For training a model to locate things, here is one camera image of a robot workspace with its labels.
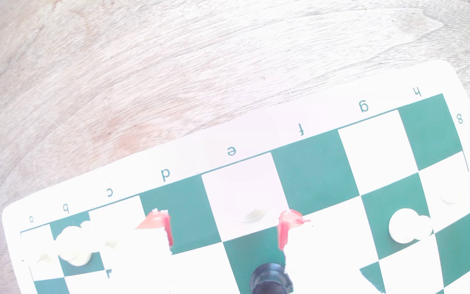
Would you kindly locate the tall white bishop chess piece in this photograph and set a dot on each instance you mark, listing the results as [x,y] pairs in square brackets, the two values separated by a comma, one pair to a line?
[74,245]

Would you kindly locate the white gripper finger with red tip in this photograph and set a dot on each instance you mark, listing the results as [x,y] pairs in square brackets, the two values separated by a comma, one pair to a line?
[157,261]
[312,265]

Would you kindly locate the green and cream chess mat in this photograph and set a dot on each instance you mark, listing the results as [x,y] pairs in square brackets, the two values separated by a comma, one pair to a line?
[312,171]

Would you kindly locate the black rook chess piece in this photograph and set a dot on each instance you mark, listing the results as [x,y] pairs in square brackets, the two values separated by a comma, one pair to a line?
[271,281]

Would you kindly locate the small white chess piece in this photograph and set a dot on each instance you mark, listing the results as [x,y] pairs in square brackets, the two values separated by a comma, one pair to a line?
[255,215]

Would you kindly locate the white pawn chess piece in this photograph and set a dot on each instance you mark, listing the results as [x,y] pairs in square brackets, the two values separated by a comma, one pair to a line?
[405,226]

